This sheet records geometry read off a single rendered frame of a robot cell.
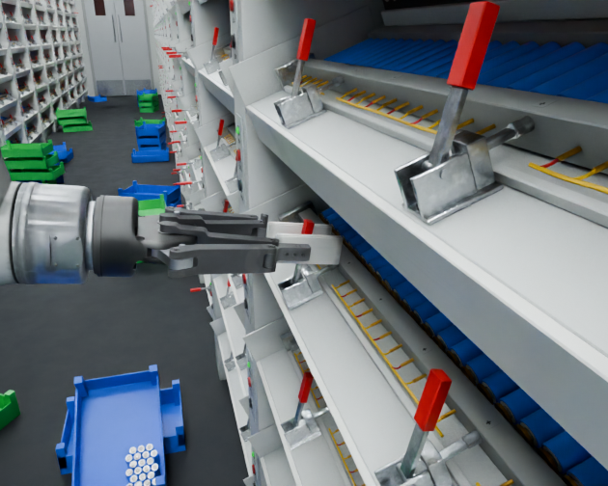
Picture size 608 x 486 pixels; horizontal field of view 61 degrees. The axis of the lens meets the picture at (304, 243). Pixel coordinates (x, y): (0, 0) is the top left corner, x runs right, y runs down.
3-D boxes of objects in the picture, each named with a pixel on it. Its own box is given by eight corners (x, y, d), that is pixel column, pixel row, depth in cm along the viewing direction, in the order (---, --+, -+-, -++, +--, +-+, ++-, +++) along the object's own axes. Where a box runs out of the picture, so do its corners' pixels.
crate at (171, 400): (61, 474, 127) (55, 449, 124) (71, 419, 145) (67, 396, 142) (185, 450, 134) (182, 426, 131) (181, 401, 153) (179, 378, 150)
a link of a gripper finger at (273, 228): (265, 250, 54) (263, 247, 55) (328, 252, 56) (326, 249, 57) (268, 223, 53) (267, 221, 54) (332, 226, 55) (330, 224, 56)
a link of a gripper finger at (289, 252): (259, 241, 50) (264, 253, 47) (308, 243, 52) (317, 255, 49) (257, 256, 50) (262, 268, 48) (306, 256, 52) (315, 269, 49)
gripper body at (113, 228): (96, 256, 53) (189, 257, 55) (88, 292, 45) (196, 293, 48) (96, 183, 50) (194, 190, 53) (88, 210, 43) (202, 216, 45)
